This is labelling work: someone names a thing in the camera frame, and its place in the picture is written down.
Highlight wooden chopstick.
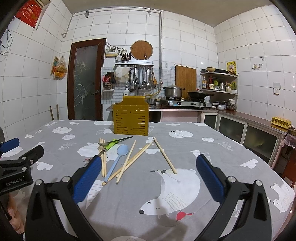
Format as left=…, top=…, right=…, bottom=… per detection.
left=153, top=137, right=177, bottom=174
left=99, top=138, right=105, bottom=178
left=116, top=140, right=137, bottom=185
left=102, top=142, right=153, bottom=186
left=103, top=147, right=106, bottom=178

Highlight green handled utensil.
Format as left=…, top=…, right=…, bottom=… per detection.
left=98, top=140, right=118, bottom=156

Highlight blue plastic spoon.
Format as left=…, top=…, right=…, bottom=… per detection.
left=104, top=144, right=129, bottom=183

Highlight kitchen counter cabinets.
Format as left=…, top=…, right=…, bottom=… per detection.
left=106, top=105, right=290, bottom=170

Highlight left human hand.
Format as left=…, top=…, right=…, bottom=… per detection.
left=7, top=193, right=25, bottom=235

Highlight hanging plastic bag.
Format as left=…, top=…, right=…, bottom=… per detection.
left=54, top=55, right=68, bottom=79

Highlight dark wooden glass door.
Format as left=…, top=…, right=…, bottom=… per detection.
left=67, top=38, right=106, bottom=121

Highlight yellow egg tray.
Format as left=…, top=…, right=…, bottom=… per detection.
left=271, top=116, right=292, bottom=130

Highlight grey polar bear tablecloth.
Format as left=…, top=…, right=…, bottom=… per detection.
left=2, top=120, right=295, bottom=240

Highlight yellow perforated utensil holder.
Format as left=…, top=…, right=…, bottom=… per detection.
left=112, top=96, right=149, bottom=136

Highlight white cloth on rack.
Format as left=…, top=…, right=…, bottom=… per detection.
left=114, top=67, right=130, bottom=82

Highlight steel gas stove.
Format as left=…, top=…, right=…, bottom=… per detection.
left=159, top=98, right=212, bottom=109

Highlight beige electric meter box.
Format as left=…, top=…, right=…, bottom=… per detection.
left=105, top=49, right=118, bottom=58

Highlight black wok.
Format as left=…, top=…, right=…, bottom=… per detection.
left=187, top=91, right=214, bottom=101

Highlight steel cooking pot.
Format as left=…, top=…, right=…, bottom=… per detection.
left=163, top=85, right=185, bottom=99

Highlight round wooden cutting board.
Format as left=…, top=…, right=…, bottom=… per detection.
left=130, top=40, right=153, bottom=60

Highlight rectangular wooden cutting board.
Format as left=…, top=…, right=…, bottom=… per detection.
left=175, top=65, right=197, bottom=91

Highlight wooden sticks against wall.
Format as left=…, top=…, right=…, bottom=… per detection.
left=49, top=104, right=60, bottom=121

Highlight metal wall pipe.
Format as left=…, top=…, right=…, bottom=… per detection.
left=60, top=7, right=163, bottom=81

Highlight red wall calendar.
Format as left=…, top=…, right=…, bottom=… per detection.
left=16, top=0, right=42, bottom=28

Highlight white wall socket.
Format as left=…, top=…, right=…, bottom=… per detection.
left=273, top=82, right=281, bottom=95

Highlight steel utensil wall rack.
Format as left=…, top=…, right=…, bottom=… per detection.
left=115, top=60, right=158, bottom=92

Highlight corner wall shelf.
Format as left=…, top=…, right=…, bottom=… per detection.
left=200, top=67, right=239, bottom=95

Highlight yellow wall poster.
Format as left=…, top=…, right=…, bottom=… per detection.
left=226, top=61, right=237, bottom=76

